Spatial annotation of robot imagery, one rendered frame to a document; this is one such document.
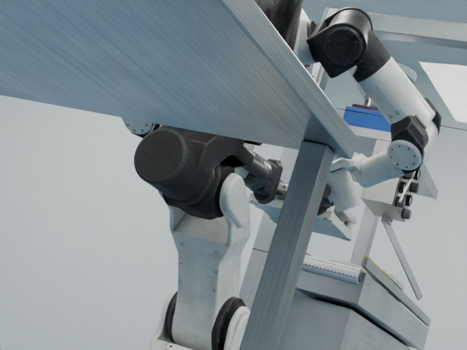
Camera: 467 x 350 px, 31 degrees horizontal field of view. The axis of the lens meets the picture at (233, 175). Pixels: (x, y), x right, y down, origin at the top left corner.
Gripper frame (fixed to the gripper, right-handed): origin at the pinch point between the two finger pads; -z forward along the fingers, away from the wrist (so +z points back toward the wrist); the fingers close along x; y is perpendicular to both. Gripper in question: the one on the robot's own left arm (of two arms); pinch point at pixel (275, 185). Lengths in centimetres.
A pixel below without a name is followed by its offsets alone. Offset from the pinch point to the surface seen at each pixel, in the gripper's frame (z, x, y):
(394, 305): -94, 16, 7
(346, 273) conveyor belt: -41.1, 14.5, 9.1
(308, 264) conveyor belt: -39.4, 14.9, -3.2
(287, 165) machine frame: -30.6, -13.5, -15.8
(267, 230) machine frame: -30.0, 8.5, -15.8
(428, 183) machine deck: -83, -28, 12
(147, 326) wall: -317, 57, -257
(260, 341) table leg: 96, 41, 61
